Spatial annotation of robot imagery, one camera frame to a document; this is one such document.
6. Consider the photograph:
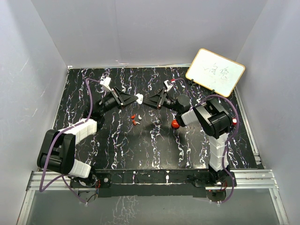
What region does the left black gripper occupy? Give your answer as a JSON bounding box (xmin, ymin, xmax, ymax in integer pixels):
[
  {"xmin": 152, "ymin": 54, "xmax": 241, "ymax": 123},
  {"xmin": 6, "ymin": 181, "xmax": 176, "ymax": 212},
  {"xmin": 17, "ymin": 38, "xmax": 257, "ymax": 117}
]
[{"xmin": 99, "ymin": 87, "xmax": 138, "ymax": 115}]

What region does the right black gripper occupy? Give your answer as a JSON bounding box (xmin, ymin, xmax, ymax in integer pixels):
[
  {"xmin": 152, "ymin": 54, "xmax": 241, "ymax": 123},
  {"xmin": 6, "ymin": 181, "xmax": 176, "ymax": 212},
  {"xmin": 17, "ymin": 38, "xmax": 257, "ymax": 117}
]
[{"xmin": 142, "ymin": 89, "xmax": 181, "ymax": 113}]

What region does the white earbud charging case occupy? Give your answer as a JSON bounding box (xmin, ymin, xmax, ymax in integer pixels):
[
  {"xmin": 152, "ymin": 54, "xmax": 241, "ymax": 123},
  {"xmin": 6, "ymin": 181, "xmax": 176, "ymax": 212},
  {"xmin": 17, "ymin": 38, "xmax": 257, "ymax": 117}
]
[{"xmin": 135, "ymin": 93, "xmax": 143, "ymax": 105}]

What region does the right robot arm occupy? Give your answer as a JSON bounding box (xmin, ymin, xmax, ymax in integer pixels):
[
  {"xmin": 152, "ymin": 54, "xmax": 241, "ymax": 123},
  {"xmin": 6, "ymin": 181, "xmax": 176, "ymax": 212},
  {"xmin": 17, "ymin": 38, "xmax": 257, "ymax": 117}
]
[{"xmin": 142, "ymin": 88, "xmax": 235, "ymax": 187}]

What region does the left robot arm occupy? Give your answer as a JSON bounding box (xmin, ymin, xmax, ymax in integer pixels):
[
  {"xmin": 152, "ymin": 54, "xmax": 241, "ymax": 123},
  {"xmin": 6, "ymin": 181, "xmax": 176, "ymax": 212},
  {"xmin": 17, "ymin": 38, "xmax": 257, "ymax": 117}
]
[{"xmin": 37, "ymin": 87, "xmax": 142, "ymax": 192}]

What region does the red ball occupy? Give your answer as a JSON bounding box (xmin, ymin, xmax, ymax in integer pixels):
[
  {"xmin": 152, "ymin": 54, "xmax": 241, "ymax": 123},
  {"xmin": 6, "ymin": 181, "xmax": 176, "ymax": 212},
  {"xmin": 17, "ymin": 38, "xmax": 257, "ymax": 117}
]
[{"xmin": 171, "ymin": 120, "xmax": 180, "ymax": 129}]

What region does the small whiteboard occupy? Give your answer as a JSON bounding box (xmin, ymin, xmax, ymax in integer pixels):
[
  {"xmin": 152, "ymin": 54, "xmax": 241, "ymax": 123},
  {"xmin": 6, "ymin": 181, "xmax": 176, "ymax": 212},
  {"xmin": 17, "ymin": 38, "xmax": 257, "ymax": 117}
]
[{"xmin": 186, "ymin": 48, "xmax": 246, "ymax": 98}]

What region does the red emergency stop button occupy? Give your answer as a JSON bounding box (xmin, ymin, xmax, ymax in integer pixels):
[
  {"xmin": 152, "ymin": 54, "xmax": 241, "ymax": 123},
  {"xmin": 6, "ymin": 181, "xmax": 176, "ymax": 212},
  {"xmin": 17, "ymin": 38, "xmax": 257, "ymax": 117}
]
[{"xmin": 232, "ymin": 118, "xmax": 237, "ymax": 125}]

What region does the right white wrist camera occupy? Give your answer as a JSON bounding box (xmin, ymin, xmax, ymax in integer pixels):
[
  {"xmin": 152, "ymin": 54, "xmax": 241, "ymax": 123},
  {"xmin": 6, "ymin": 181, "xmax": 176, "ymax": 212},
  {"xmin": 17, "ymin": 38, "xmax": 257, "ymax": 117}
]
[{"xmin": 164, "ymin": 80, "xmax": 173, "ymax": 93}]

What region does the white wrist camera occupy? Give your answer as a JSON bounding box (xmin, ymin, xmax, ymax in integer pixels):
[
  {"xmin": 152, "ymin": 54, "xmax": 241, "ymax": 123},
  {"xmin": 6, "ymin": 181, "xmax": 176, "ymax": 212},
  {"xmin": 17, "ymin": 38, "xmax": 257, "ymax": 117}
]
[
  {"xmin": 100, "ymin": 77, "xmax": 111, "ymax": 92},
  {"xmin": 164, "ymin": 80, "xmax": 173, "ymax": 93}
]

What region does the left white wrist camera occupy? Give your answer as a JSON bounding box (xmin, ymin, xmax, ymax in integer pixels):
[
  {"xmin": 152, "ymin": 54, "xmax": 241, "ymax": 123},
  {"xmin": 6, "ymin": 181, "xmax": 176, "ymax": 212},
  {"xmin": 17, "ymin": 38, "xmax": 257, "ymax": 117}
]
[{"xmin": 100, "ymin": 77, "xmax": 111, "ymax": 92}]

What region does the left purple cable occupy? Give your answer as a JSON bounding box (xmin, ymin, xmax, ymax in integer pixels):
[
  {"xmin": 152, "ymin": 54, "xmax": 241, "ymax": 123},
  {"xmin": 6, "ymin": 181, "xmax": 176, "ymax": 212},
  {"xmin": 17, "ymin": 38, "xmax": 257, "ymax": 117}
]
[{"xmin": 38, "ymin": 78, "xmax": 104, "ymax": 204}]

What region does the purple cable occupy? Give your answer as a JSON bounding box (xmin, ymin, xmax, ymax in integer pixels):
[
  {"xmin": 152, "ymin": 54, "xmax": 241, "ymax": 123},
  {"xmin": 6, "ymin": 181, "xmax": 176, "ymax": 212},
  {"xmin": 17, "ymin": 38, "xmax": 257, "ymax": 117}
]
[
  {"xmin": 172, "ymin": 78, "xmax": 240, "ymax": 203},
  {"xmin": 38, "ymin": 78, "xmax": 104, "ymax": 204}
]

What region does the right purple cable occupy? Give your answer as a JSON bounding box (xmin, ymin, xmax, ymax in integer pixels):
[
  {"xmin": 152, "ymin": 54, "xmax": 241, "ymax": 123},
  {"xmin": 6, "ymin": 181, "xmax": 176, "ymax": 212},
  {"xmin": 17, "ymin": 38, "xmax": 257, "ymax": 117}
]
[{"xmin": 172, "ymin": 78, "xmax": 240, "ymax": 203}]

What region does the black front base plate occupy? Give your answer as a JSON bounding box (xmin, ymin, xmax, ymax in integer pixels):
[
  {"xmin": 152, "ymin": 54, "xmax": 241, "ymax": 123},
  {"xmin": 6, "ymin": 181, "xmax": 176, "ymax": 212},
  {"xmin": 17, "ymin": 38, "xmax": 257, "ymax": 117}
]
[{"xmin": 70, "ymin": 169, "xmax": 237, "ymax": 198}]

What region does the aluminium frame rail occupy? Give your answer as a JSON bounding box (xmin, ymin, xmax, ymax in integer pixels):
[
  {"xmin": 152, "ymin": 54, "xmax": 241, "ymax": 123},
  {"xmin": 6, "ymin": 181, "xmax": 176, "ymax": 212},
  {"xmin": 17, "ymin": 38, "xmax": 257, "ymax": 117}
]
[{"xmin": 17, "ymin": 169, "xmax": 290, "ymax": 225}]

